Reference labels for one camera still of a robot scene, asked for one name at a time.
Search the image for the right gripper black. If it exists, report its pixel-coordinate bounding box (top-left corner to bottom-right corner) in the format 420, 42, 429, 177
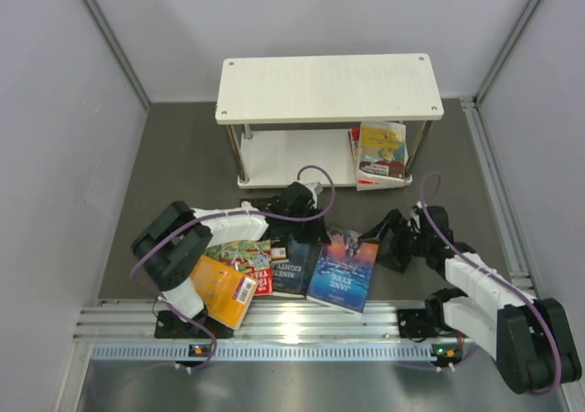
358, 209, 431, 271

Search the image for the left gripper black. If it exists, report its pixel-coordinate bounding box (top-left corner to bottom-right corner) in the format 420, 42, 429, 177
286, 204, 331, 246

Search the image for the blue Jane Eyre book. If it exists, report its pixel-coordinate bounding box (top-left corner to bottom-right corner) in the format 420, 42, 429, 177
306, 227, 378, 314

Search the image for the yellow brown paperback book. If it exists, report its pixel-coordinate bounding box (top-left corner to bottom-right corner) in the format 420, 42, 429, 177
358, 121, 411, 191

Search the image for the red white book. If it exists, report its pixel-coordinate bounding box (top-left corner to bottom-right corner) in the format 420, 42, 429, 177
348, 126, 363, 191

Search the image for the red comic cover book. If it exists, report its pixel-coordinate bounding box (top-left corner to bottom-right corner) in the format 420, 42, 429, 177
348, 126, 360, 178

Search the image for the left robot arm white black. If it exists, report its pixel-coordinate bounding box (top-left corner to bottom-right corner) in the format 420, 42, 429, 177
131, 181, 324, 336

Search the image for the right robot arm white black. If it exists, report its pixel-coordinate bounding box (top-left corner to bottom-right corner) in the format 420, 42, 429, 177
359, 203, 583, 395

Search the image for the black treehouse book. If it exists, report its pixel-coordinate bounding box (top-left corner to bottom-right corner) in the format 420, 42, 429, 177
239, 196, 287, 260

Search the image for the dark blue Nineteen Eighty-Four book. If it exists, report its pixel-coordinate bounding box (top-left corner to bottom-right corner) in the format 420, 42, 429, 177
271, 236, 320, 299

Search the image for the red treehouse book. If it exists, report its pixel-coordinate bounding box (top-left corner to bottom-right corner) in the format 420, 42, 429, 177
206, 240, 273, 296

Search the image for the orange yellow book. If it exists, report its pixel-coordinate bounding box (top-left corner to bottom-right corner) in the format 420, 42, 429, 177
190, 256, 258, 330

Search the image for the white two-tier shelf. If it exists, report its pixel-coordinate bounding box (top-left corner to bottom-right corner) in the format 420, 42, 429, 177
215, 53, 444, 189

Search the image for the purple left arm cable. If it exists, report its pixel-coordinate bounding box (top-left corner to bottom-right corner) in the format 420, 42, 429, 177
130, 164, 337, 372

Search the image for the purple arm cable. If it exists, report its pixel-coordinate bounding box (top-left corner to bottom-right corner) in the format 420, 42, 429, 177
130, 164, 337, 372
410, 171, 563, 395

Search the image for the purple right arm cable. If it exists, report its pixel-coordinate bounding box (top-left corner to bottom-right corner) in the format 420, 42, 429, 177
410, 171, 563, 395

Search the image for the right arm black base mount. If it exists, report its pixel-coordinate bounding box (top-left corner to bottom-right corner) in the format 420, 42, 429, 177
396, 309, 456, 343

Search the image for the aluminium rail base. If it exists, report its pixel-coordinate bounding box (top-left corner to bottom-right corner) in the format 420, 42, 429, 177
73, 298, 474, 363

